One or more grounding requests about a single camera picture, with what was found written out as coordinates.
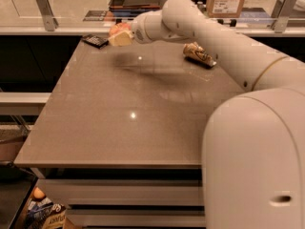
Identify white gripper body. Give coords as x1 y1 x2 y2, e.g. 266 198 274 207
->
131 13 149 44

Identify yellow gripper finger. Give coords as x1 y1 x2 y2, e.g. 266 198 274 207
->
108 31 132 47

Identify red yellow apple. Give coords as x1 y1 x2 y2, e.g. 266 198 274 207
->
109 22 131 36

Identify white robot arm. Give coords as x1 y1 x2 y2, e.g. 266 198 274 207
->
109 0 305 229

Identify dark rxbar chocolate bar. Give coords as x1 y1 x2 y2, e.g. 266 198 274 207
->
82 34 109 49

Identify stacked trays behind glass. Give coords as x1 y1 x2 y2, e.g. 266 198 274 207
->
108 0 169 19

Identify gold crushed soda can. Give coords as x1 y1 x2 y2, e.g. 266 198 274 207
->
183 42 216 68

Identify brown cardboard box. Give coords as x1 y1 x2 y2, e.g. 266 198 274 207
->
206 0 245 18

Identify upper grey drawer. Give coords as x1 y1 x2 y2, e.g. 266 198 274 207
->
38 179 203 206

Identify grey drawer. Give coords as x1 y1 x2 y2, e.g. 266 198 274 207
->
67 210 206 228
38 179 203 206

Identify lower grey drawer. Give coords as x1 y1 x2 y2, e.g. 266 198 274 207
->
67 210 206 228

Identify snack bags in bin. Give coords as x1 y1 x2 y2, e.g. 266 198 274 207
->
24 187 66 229

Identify left metal rail bracket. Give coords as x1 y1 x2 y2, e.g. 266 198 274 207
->
35 0 58 31

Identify right metal rail bracket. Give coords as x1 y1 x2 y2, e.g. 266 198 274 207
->
272 0 297 33

